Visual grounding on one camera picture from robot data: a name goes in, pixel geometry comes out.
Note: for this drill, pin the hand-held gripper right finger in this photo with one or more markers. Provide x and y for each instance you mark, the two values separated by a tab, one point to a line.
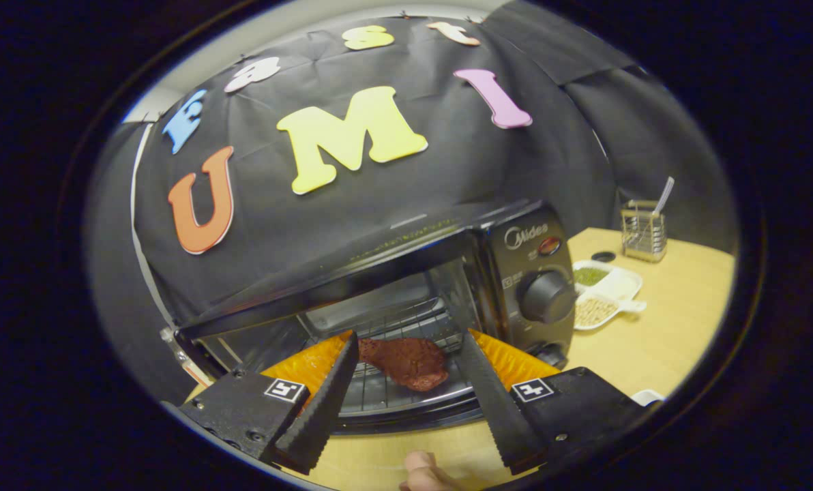
495	409

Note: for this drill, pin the small white rectangular plate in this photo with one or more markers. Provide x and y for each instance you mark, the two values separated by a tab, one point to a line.
646	397

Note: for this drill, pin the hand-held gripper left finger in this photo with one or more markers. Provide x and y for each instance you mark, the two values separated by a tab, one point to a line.
324	409

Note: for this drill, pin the reddish-brown meat slice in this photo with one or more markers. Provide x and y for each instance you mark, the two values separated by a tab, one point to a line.
410	363

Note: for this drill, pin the white divided dish with beans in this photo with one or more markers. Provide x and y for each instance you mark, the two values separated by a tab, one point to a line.
611	290

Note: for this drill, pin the black toaster oven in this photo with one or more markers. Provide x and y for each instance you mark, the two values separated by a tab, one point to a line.
536	239

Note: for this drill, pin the small black round lid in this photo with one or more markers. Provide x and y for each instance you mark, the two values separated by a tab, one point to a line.
603	256

